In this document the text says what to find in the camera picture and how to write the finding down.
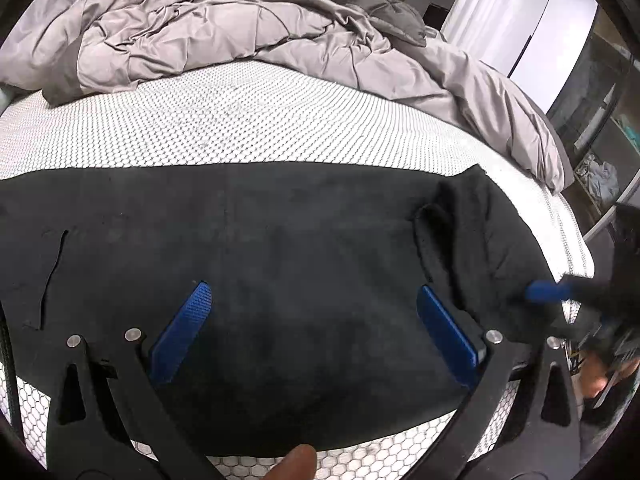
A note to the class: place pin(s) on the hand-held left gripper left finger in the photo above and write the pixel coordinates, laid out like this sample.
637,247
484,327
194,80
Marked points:
181,330

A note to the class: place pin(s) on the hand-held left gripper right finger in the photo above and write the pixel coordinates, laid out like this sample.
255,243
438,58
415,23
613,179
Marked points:
447,332

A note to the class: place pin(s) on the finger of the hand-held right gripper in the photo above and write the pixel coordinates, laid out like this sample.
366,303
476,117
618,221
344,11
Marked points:
545,291
570,332

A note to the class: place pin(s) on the black pants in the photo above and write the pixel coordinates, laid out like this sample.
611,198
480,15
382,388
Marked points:
300,260

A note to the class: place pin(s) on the person's right hand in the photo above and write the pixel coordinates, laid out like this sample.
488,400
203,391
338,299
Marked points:
595,377

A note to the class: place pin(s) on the person's left hand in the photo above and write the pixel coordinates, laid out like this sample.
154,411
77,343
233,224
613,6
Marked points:
295,465

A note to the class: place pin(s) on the dark glass cabinet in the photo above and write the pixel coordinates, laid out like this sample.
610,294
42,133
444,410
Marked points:
600,135

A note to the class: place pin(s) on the white honeycomb mattress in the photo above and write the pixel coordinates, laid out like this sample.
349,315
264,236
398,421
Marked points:
225,120

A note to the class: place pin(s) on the white wardrobe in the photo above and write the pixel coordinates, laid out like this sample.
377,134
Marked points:
555,40

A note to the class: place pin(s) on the white curtain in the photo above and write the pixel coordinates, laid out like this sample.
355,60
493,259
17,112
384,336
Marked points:
490,5

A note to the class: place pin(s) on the grey quilted duvet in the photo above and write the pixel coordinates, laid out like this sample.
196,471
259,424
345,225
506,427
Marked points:
225,20

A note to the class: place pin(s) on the dark grey quilted blanket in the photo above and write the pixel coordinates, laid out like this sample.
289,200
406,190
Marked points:
370,5

